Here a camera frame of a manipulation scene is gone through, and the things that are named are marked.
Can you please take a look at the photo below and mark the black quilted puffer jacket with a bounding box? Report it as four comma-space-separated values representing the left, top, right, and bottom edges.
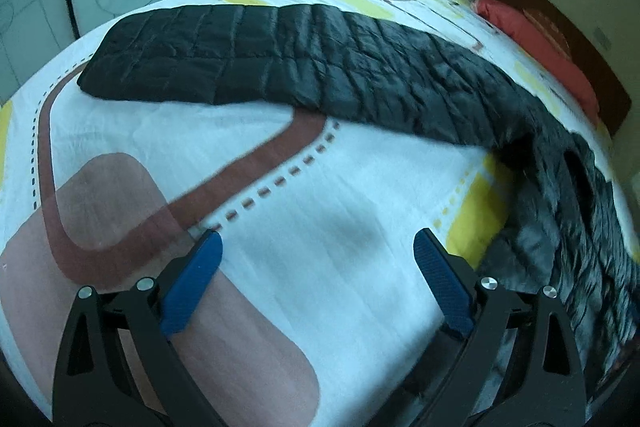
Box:
78, 4, 639, 393

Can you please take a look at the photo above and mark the patterned white bed sheet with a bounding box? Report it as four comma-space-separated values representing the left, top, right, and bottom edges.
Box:
1, 0, 639, 426

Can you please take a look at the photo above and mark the red pillow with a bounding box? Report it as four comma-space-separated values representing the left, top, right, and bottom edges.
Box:
473, 0, 600, 124

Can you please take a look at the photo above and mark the small patterned orange cushion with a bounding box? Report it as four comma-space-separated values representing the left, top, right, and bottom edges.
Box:
523, 9, 572, 61

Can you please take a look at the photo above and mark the dark wooden headboard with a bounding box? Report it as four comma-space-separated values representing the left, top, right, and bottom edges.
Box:
498, 0, 631, 136

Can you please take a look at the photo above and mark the wall power outlet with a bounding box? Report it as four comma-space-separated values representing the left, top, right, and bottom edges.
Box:
593, 26, 612, 52

